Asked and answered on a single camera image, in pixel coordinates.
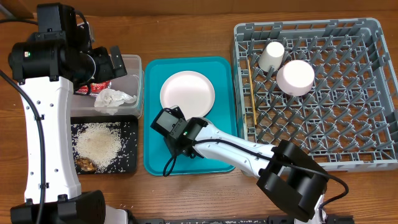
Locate teal serving tray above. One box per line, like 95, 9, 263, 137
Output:
143, 56, 238, 176

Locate red foil snack wrapper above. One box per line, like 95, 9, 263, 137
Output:
75, 81, 111, 96

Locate black plastic tray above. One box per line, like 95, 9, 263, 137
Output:
71, 115, 138, 175

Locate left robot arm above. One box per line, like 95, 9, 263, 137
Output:
6, 3, 134, 223

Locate brown food scrap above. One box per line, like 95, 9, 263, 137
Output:
75, 157, 97, 172

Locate white napkin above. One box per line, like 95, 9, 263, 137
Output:
94, 88, 137, 115

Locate grey dishwasher rack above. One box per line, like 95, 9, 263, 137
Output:
232, 18, 397, 172

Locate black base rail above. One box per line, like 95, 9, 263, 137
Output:
133, 215, 355, 224

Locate white rice pile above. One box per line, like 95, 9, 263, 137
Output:
74, 123, 122, 167

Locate large pink plate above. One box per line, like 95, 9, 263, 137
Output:
160, 71, 215, 119

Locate white paper cup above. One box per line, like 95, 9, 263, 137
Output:
258, 42, 285, 72

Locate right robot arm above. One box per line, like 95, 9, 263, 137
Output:
151, 106, 328, 223

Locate small pink bowl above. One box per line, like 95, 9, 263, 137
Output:
276, 60, 315, 96

